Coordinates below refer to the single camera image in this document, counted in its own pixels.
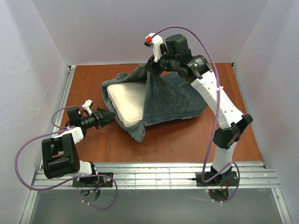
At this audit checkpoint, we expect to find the cream bear print pillow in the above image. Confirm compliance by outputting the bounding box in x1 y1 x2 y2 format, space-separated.
107 82 146 128

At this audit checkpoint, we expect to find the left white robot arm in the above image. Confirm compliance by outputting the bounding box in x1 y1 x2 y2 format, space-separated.
42 107 115 179

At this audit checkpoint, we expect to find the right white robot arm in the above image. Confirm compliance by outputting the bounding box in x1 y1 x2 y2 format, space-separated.
144 33 253 184

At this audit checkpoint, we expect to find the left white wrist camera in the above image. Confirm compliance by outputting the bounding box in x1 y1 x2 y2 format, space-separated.
82 99 93 115

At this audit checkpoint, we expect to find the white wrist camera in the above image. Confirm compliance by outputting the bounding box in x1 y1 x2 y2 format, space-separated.
82 99 93 115
144 33 163 63

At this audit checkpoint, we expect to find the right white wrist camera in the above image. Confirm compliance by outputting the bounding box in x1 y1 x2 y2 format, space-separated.
144 33 163 63

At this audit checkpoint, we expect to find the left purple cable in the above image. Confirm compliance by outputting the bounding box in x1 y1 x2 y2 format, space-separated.
14 105 118 210

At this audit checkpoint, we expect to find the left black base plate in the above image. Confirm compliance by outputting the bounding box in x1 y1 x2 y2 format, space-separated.
72 172 114 188

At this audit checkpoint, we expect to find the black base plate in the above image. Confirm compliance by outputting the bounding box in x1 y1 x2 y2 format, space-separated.
195 171 240 187
72 172 114 188

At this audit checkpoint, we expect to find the aluminium rail frame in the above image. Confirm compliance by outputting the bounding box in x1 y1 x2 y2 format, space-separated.
20 63 292 224

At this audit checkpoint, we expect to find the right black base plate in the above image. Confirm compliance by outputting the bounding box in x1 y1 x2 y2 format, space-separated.
195 171 240 187

